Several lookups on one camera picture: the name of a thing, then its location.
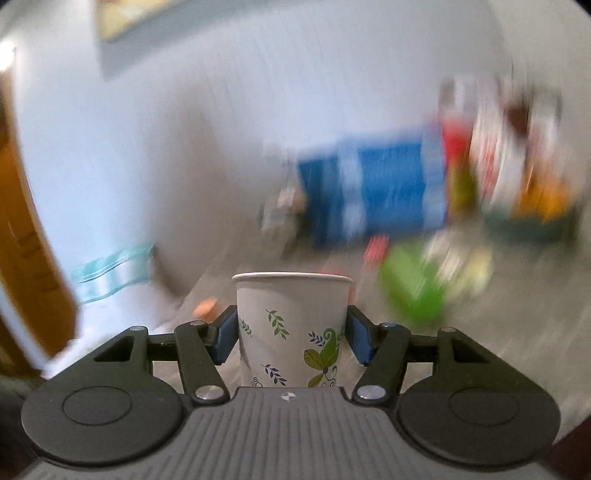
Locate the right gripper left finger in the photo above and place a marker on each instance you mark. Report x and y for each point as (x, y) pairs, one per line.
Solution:
(200, 349)

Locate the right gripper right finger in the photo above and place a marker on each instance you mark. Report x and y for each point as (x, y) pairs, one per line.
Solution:
(382, 350)

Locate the floral white paper cup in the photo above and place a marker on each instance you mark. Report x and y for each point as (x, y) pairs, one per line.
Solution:
(291, 327)

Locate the green plastic cup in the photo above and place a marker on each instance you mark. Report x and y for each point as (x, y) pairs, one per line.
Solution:
(411, 284)

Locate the clear cup with printed band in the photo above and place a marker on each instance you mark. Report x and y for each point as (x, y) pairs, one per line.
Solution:
(448, 252)

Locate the orange patterned cupcake liner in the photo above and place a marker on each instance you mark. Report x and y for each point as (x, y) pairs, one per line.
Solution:
(206, 310)

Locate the red polka dot cupcake liner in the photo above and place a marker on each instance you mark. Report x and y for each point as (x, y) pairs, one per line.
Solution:
(376, 250)

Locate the pale yellow cupcake liner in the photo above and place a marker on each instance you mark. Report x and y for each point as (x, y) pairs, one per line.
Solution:
(479, 270)

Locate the teal plaid cushion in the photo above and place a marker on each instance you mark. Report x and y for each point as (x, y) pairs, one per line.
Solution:
(104, 277)

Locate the lower blue cardboard box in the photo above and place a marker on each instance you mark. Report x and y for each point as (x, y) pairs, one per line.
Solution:
(338, 218)

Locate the blue cardboard box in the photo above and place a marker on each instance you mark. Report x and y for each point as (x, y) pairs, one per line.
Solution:
(338, 218)
(401, 159)

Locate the upper blue cardboard box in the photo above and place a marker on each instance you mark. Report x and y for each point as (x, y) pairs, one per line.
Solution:
(401, 159)

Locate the red yellow container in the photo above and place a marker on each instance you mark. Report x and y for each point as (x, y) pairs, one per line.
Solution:
(461, 186)

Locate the wooden door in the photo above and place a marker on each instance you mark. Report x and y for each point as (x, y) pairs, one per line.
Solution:
(29, 272)

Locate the teal glass bowl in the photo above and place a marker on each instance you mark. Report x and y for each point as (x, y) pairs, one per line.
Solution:
(533, 230)

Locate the orange snack packets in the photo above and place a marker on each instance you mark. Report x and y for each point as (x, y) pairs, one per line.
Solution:
(544, 197)

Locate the white drawstring bag red text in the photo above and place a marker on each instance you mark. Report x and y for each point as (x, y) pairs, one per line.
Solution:
(497, 157)

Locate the framed wall picture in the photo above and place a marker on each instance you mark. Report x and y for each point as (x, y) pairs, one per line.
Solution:
(114, 18)

